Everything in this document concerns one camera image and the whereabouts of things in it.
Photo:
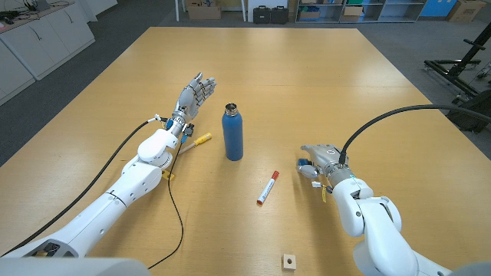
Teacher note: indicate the black wheeled stand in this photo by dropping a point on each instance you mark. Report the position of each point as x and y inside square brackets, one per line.
[456, 71]

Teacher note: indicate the printed cardboard box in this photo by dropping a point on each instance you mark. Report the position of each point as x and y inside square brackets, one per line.
[466, 10]

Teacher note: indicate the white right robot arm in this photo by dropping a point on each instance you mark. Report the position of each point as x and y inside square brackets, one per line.
[379, 230]

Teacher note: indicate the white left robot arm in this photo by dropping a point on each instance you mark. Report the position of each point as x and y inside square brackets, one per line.
[138, 184]

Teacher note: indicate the small wooden block with hole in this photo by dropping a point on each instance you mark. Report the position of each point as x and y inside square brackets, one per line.
[288, 262]

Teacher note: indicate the large cardboard box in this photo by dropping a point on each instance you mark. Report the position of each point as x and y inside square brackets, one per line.
[204, 11]

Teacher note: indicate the black equipment case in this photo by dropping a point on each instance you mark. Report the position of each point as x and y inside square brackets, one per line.
[262, 15]
[279, 15]

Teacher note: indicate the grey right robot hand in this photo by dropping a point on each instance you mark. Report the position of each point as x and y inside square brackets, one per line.
[326, 159]

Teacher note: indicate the blue metal water bottle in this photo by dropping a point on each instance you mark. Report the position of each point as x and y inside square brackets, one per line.
[232, 134]

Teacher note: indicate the blue bottle cap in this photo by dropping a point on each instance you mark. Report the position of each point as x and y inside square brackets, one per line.
[304, 161]

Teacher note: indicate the blue wall panel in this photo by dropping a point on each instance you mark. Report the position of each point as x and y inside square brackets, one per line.
[433, 7]

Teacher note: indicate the cardboard box in shelf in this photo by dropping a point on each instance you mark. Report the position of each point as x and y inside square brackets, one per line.
[351, 13]

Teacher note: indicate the grey shelf unit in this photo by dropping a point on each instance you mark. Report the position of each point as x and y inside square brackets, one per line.
[391, 11]

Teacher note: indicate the black bulky base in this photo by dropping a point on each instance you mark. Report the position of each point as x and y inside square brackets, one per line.
[473, 115]

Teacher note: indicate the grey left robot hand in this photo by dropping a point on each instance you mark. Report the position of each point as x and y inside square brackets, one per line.
[186, 97]

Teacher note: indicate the white marker pen red cap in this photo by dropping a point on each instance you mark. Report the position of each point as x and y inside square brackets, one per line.
[267, 189]

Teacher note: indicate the small yellow block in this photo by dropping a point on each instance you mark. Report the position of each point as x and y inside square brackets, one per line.
[169, 176]

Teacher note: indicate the white cabinet row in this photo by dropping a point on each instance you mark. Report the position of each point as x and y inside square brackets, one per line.
[46, 38]

